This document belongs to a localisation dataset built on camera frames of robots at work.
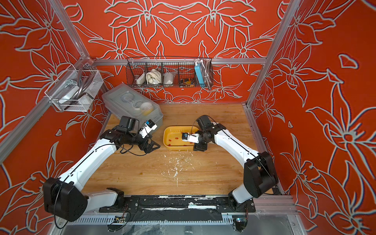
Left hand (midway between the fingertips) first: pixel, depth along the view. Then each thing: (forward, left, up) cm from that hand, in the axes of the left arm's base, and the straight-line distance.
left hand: (154, 139), depth 79 cm
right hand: (+4, -22, -5) cm, 23 cm away
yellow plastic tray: (+12, -7, -16) cm, 21 cm away
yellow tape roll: (+23, +10, 0) cm, 25 cm away
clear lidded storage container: (+27, +26, +2) cm, 38 cm away
